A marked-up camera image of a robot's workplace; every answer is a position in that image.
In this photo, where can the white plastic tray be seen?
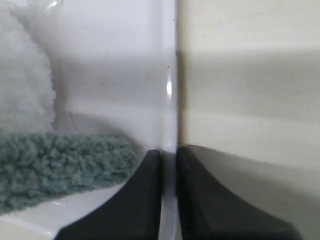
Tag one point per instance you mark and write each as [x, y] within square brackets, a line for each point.
[112, 66]

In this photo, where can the teal fleece scarf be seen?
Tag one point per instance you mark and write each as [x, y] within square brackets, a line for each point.
[41, 167]

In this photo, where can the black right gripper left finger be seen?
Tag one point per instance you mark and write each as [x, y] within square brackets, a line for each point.
[133, 213]

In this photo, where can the white plush snowman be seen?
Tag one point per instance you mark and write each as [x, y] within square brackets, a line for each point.
[26, 88]

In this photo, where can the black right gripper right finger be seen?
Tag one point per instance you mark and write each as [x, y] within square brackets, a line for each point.
[210, 211]

